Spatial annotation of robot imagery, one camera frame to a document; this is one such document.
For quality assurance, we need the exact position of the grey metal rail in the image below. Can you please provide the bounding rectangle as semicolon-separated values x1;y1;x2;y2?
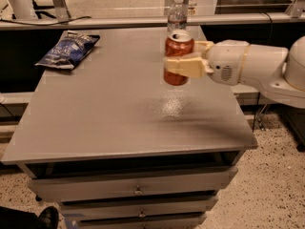
0;12;305;31

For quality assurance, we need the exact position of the black shoe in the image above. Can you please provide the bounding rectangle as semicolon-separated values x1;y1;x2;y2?
37;206;59;229

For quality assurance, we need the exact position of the grey drawer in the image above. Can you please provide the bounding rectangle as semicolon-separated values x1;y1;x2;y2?
61;195;218;220
77;213;206;229
29;166;237;202

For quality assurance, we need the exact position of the middle grey drawer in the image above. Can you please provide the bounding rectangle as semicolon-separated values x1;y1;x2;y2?
61;195;218;220

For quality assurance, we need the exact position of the top grey drawer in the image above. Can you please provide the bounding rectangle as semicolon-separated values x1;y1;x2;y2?
29;166;237;202

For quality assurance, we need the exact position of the bottom grey drawer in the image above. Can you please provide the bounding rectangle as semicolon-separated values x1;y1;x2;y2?
77;213;206;229

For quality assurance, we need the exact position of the grey drawer cabinet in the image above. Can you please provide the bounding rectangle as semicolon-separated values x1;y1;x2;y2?
0;26;258;229

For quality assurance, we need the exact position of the black hanging cable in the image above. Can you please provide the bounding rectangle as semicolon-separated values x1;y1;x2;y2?
252;12;275;133

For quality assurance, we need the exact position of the clear plastic water bottle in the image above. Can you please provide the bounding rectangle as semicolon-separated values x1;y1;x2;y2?
167;0;188;32

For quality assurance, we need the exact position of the blue chip bag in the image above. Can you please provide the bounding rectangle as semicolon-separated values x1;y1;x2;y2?
36;31;100;70

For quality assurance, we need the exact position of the black cable on rail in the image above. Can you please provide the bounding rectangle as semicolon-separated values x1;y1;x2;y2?
0;15;92;27

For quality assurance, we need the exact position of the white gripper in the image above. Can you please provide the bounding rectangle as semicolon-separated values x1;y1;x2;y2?
164;40;250;86

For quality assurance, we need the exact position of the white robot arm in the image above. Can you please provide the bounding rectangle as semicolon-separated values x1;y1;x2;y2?
164;37;305;109

